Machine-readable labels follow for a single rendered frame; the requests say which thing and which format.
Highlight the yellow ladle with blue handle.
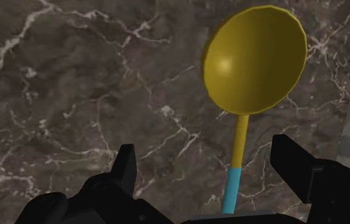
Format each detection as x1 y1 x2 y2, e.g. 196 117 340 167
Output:
200 4 308 215

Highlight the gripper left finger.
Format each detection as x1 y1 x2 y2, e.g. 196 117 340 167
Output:
15 143 174 224

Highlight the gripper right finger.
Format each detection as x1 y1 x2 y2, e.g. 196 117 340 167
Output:
269 134 350 224

